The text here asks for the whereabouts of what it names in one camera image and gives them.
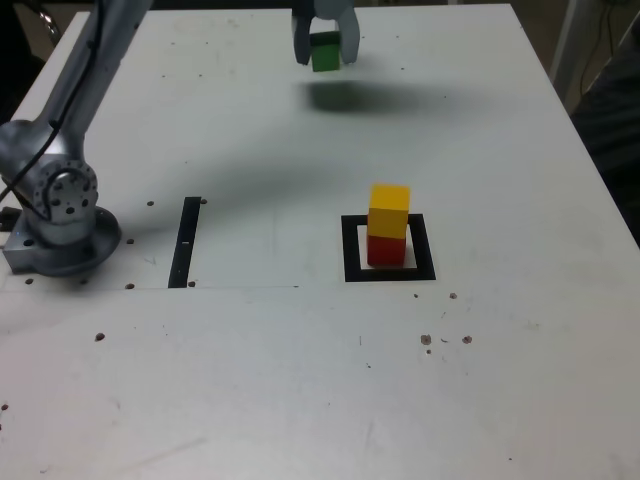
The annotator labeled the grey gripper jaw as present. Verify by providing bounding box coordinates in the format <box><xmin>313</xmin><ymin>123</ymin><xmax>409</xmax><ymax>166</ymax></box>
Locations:
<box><xmin>291</xmin><ymin>0</ymin><xmax>317</xmax><ymax>67</ymax></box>
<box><xmin>312</xmin><ymin>0</ymin><xmax>362</xmax><ymax>66</ymax></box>

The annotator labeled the green cube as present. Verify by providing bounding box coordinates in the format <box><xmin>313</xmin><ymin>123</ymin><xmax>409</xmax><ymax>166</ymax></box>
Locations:
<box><xmin>309</xmin><ymin>30</ymin><xmax>342</xmax><ymax>73</ymax></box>

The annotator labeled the yellow cube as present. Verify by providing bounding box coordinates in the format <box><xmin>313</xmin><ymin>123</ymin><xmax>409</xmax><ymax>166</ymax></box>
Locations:
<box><xmin>367</xmin><ymin>183</ymin><xmax>412</xmax><ymax>240</ymax></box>

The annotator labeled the red cube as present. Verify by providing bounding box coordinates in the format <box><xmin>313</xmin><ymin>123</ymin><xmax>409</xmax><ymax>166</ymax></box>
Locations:
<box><xmin>367</xmin><ymin>234</ymin><xmax>406</xmax><ymax>267</ymax></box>

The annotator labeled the black tape square outline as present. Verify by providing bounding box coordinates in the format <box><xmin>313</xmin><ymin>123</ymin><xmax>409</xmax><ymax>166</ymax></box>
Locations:
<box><xmin>340</xmin><ymin>213</ymin><xmax>437</xmax><ymax>283</ymax></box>

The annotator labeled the black tape strip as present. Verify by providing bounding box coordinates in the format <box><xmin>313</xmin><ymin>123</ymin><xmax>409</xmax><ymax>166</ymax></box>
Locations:
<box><xmin>167</xmin><ymin>196</ymin><xmax>202</xmax><ymax>290</ymax></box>

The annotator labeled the person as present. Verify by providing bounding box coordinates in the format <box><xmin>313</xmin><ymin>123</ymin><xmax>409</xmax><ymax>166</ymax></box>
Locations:
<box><xmin>569</xmin><ymin>39</ymin><xmax>640</xmax><ymax>211</ymax></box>

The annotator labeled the white post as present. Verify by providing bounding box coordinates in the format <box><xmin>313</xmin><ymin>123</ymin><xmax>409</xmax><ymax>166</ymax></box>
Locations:
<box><xmin>548</xmin><ymin>0</ymin><xmax>587</xmax><ymax>94</ymax></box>

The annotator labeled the metal chair frame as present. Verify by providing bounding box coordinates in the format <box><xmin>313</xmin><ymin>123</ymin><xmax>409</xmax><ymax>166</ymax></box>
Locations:
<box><xmin>39</xmin><ymin>9</ymin><xmax>62</xmax><ymax>42</ymax></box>

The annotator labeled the thin black background cable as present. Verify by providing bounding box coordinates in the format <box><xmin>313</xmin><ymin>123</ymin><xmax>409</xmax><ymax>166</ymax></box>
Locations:
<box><xmin>579</xmin><ymin>0</ymin><xmax>624</xmax><ymax>96</ymax></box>

